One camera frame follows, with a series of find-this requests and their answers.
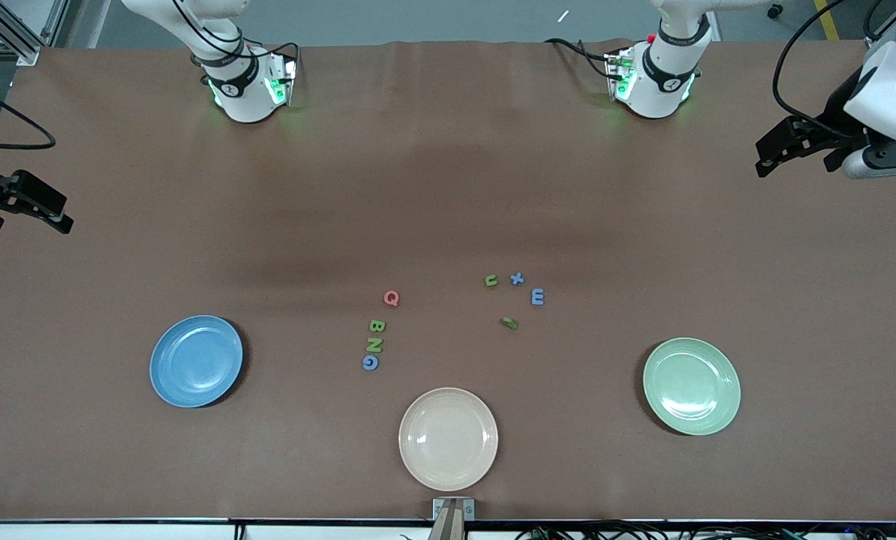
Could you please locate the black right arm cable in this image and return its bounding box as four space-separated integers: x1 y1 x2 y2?
0 77 57 151

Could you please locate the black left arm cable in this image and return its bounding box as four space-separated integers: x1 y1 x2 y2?
772 0 896 141

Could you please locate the aluminium frame profile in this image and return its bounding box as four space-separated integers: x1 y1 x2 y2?
0 0 71 65

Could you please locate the brown table cover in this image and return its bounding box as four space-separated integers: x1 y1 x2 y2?
0 39 896 524

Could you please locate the blue plate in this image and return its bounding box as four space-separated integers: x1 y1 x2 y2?
149 315 244 409

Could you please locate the beige plate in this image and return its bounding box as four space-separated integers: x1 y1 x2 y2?
398 387 499 492

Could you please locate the black left base cable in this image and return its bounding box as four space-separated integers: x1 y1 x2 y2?
544 37 623 80

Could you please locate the grey metal bracket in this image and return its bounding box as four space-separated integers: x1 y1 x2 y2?
432 497 476 522

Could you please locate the yellow floor tape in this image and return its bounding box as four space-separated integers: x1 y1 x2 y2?
814 0 840 40

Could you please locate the green plate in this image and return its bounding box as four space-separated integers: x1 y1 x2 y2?
642 337 741 437

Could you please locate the brown camera post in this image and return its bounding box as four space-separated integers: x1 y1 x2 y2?
428 501 470 540

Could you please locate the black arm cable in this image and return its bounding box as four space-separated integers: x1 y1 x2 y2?
772 0 896 141
0 77 57 151

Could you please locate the black base cable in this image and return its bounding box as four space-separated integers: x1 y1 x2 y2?
245 42 301 65
544 37 623 80

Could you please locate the black right base cable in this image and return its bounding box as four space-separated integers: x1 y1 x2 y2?
245 42 301 65

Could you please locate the black cable bundle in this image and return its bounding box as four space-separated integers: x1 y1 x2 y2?
514 514 896 540

